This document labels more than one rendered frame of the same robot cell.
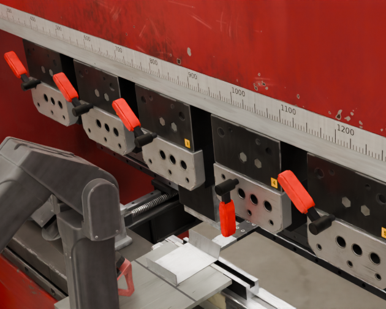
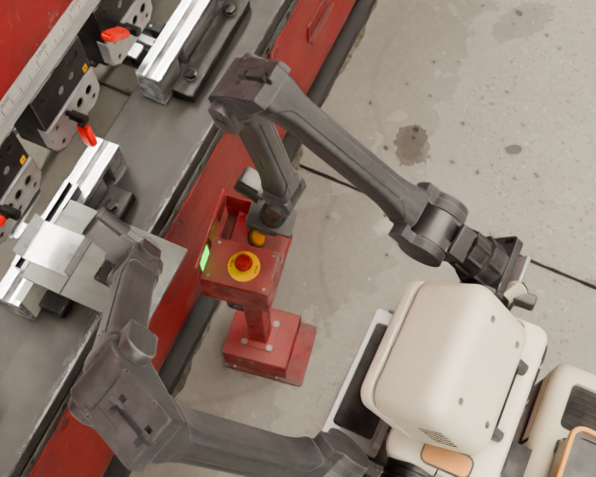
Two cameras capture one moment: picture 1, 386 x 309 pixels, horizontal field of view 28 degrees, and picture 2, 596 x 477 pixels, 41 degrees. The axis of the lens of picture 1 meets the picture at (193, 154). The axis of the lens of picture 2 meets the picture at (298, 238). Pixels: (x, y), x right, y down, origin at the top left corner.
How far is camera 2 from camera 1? 1.42 m
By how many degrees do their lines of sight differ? 75
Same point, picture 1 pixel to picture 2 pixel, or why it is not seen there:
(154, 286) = (96, 256)
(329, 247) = (124, 45)
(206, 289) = (89, 213)
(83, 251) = not seen: hidden behind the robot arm
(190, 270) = (66, 236)
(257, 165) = (71, 78)
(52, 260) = (12, 453)
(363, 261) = (139, 20)
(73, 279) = (271, 126)
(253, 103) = (53, 40)
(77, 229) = not seen: hidden behind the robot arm
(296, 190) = (119, 30)
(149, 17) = not seen: outside the picture
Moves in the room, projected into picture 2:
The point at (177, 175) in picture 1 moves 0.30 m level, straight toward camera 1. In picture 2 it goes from (26, 197) to (184, 123)
